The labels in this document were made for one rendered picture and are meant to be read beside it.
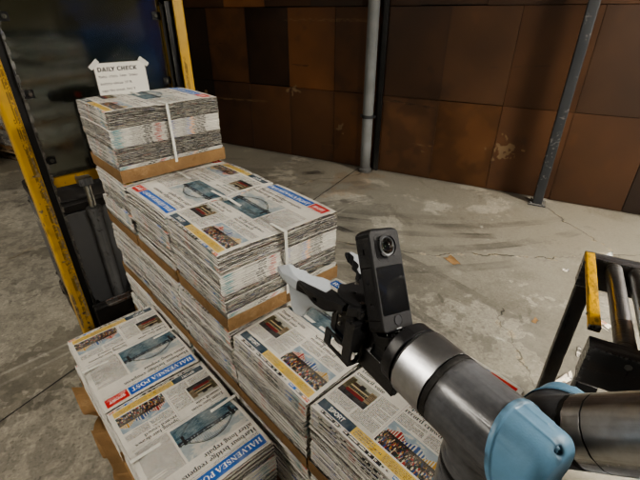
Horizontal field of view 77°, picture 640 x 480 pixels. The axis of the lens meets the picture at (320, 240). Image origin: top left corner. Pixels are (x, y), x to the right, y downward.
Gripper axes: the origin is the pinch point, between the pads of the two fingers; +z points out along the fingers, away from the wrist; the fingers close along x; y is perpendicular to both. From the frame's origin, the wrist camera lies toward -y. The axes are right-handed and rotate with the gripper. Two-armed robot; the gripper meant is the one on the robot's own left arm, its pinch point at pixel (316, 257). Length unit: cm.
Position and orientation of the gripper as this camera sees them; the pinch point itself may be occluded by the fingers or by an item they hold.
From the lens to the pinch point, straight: 56.9
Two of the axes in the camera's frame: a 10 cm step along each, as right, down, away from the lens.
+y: -1.1, 9.0, 4.2
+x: 8.4, -1.4, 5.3
